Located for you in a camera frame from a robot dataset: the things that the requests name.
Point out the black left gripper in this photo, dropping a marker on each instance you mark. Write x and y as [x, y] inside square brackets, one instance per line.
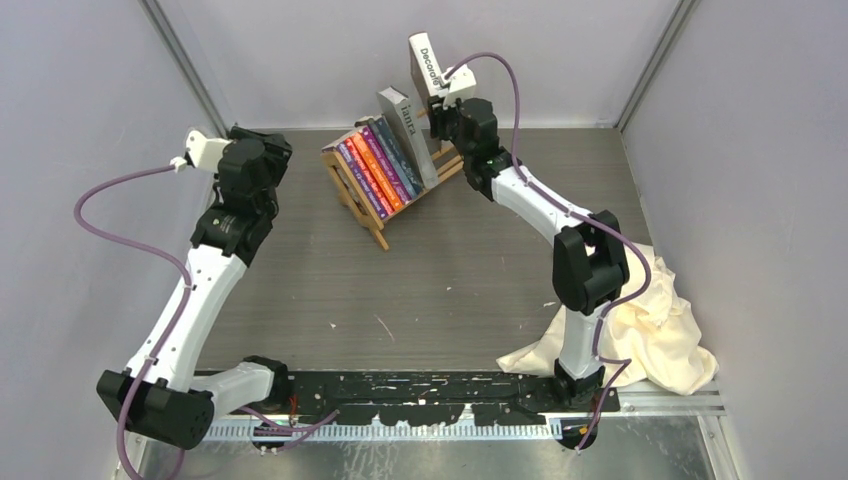
[278, 151]

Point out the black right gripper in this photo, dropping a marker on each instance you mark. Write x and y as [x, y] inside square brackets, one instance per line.
[437, 116]

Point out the white Decorate Furniture book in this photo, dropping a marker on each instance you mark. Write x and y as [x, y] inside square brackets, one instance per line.
[424, 66]

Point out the stack of grey magazines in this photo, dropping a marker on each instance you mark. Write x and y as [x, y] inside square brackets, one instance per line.
[399, 113]

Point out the floral Louisa May Alcott book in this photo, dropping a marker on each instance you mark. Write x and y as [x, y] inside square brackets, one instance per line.
[397, 157]

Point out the blue Nineteen Eighty-Four book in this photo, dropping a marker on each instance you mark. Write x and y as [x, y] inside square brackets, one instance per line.
[396, 191]

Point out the orange 78-Storey Treehouse book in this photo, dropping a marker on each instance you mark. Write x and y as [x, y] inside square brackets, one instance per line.
[371, 172]

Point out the red Treehouse book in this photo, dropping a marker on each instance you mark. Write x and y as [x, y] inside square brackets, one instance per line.
[374, 193]

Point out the magenta paperback book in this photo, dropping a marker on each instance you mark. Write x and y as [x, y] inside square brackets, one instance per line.
[383, 171]

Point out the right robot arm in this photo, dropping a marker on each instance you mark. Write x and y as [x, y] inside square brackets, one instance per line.
[589, 265]

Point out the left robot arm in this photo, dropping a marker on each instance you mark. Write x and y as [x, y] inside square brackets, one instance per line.
[158, 395]

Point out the wooden book rack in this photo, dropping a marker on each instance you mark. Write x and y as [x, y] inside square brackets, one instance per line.
[351, 187]

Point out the cream cloth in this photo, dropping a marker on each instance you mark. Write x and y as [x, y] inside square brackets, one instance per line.
[657, 331]

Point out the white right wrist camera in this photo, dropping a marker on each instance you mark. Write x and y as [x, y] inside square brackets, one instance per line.
[459, 86]

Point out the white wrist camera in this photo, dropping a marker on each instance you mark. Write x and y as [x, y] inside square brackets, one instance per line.
[459, 86]
[200, 152]

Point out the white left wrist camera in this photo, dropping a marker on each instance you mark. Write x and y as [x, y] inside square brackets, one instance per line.
[200, 152]

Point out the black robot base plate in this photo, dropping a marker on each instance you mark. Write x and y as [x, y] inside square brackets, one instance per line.
[430, 398]

